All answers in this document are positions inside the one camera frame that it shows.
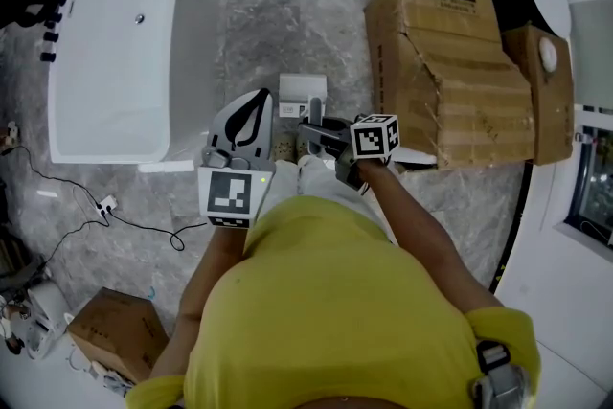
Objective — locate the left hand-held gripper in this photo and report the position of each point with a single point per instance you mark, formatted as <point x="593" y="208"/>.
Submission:
<point x="230" y="191"/>

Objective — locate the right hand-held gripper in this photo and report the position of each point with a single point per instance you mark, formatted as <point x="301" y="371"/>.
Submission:
<point x="376" y="136"/>

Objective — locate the person's right forearm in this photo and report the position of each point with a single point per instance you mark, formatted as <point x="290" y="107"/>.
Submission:
<point x="416" y="225"/>

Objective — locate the person's left forearm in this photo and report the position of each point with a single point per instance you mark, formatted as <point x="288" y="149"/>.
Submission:
<point x="211" y="273"/>

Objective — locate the person's right shoe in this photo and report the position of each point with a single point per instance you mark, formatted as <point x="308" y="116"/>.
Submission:
<point x="302" y="147"/>

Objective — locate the person's shoe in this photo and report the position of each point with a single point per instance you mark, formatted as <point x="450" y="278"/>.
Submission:
<point x="285" y="147"/>
<point x="302" y="147"/>

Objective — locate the person's left shoe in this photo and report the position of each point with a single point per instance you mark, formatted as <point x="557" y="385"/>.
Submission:
<point x="285" y="147"/>

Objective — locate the white foam piece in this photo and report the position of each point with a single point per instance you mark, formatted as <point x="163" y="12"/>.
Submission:
<point x="416" y="155"/>

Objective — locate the large torn cardboard box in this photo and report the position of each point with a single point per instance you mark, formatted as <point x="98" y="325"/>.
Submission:
<point x="431" y="62"/>

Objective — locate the white power strip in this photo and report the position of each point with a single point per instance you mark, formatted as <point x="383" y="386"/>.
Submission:
<point x="107" y="203"/>

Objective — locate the white rectangular bathtub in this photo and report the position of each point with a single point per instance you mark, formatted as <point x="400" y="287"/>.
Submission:
<point x="110" y="62"/>

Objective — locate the yellow shirt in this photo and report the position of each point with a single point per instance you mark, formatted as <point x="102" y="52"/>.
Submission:
<point x="325" y="311"/>

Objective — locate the small teal hook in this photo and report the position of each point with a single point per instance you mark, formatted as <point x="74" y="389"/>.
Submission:
<point x="152" y="293"/>

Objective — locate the flat cardboard box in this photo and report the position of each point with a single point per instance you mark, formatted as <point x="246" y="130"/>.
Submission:
<point x="551" y="110"/>

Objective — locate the small cardboard box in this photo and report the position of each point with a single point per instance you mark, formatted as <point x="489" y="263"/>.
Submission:
<point x="120" y="330"/>

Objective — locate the white round object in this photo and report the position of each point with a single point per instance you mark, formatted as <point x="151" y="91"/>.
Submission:
<point x="548" y="52"/>

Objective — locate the white floor appliance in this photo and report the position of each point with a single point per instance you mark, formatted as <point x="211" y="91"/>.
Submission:
<point x="48" y="316"/>

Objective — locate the black framed window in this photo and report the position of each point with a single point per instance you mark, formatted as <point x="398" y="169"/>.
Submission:
<point x="594" y="187"/>

